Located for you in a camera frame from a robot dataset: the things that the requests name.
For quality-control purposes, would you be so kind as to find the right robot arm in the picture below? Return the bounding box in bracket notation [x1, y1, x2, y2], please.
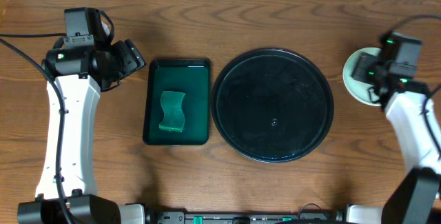
[342, 48, 440, 223]

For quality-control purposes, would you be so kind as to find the rectangular green tray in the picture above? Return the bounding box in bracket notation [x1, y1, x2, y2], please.
[143, 59, 210, 145]

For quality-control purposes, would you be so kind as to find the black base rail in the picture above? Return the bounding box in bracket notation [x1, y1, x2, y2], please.
[146, 210, 346, 224]

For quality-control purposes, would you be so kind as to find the pale green plate top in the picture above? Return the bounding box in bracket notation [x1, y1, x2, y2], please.
[342, 48, 380, 106]

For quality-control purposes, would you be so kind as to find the green wavy sponge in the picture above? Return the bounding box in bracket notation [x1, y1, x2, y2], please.
[159, 91, 185, 132]

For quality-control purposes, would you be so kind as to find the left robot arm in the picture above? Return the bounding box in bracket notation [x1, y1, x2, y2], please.
[17, 39, 147, 223]

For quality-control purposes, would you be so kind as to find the round black tray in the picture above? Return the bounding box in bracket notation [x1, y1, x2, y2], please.
[211, 48, 334, 163]

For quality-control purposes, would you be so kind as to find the left black cable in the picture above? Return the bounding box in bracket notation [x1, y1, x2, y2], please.
[0, 32, 75, 224]

